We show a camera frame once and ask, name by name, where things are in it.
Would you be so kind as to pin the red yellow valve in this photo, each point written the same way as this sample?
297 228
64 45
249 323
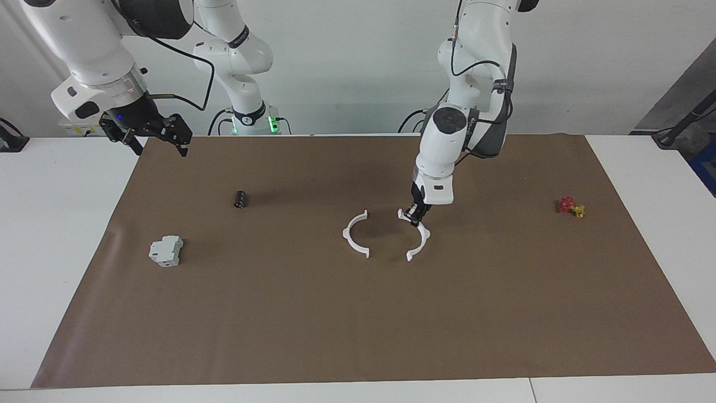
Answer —
566 205

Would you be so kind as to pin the white half pipe clamp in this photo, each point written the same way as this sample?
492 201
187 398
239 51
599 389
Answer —
345 234
427 235

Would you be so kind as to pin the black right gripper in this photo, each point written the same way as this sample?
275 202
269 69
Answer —
137 115

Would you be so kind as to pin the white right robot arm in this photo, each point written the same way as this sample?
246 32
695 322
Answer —
84 39

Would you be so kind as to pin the brown paper mat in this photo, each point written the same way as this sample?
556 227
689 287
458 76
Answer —
358 313

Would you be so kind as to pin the black tripod stand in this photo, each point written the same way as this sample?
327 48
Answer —
679 126

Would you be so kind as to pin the black cylindrical capacitor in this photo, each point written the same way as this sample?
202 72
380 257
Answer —
241 200

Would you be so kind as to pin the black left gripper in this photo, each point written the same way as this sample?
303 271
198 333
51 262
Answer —
418 198

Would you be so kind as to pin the grey circuit breaker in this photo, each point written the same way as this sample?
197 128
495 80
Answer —
165 251

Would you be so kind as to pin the black clamp bracket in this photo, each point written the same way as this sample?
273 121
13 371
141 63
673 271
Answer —
11 141

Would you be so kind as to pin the blue crate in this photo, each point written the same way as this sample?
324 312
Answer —
706 168

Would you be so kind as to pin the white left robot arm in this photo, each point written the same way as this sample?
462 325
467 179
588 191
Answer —
447 134

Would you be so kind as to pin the white power strip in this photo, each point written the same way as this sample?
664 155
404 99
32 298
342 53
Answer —
72 130

